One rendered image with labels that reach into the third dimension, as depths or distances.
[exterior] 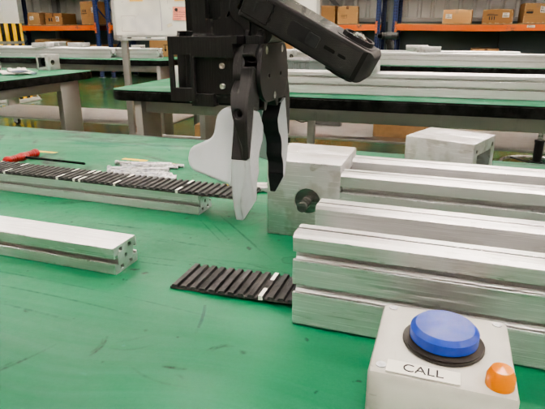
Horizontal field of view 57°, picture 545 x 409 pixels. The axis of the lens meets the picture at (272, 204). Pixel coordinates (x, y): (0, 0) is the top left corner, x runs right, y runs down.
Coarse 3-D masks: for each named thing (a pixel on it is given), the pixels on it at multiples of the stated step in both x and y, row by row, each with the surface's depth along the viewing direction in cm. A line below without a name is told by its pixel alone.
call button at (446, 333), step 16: (416, 320) 31; (432, 320) 31; (448, 320) 31; (464, 320) 31; (416, 336) 30; (432, 336) 29; (448, 336) 29; (464, 336) 29; (432, 352) 29; (448, 352) 29; (464, 352) 29
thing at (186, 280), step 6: (198, 264) 54; (192, 270) 53; (198, 270) 53; (204, 270) 53; (186, 276) 51; (192, 276) 51; (198, 276) 52; (174, 282) 50; (180, 282) 50; (186, 282) 50; (192, 282) 50; (180, 288) 50; (186, 288) 49
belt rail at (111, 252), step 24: (0, 216) 61; (0, 240) 57; (24, 240) 55; (48, 240) 54; (72, 240) 54; (96, 240) 54; (120, 240) 54; (72, 264) 54; (96, 264) 53; (120, 264) 53
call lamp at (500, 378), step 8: (488, 368) 27; (496, 368) 27; (504, 368) 27; (512, 368) 27; (488, 376) 27; (496, 376) 27; (504, 376) 26; (512, 376) 27; (488, 384) 27; (496, 384) 27; (504, 384) 26; (512, 384) 26; (496, 392) 27; (504, 392) 27; (512, 392) 27
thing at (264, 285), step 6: (264, 276) 51; (270, 276) 51; (276, 276) 51; (258, 282) 49; (264, 282) 50; (270, 282) 49; (276, 282) 50; (252, 288) 48; (258, 288) 48; (264, 288) 48; (270, 288) 49; (252, 294) 47; (258, 294) 48; (264, 294) 47; (264, 300) 47
